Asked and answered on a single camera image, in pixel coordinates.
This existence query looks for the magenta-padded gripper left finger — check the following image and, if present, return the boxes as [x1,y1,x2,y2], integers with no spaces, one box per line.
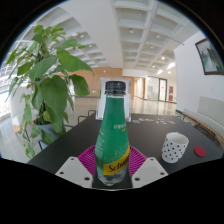
[54,144,101,189]

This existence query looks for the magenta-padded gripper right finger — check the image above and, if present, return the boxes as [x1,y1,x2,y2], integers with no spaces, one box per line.
[128,145,169,189]

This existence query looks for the green plastic drink bottle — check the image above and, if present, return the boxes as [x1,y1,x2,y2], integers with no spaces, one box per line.
[94,80,132,187]

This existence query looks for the white polka-dot mug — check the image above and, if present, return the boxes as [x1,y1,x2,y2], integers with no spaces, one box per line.
[161,131,190,164]

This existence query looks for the black metal chairs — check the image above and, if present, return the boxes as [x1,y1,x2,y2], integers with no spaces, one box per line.
[38,109,98,151]

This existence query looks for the long white bench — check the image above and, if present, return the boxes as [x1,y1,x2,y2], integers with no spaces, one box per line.
[181,95,224,148]

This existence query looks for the green leafy potted plant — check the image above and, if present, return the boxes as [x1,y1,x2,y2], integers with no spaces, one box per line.
[4,23,95,160]

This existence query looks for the recessed ceiling lights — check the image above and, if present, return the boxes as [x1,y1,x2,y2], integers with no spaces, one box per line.
[128,28,177,74]

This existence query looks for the framed landscape painting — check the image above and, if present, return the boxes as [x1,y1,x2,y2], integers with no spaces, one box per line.
[194,37,224,76]

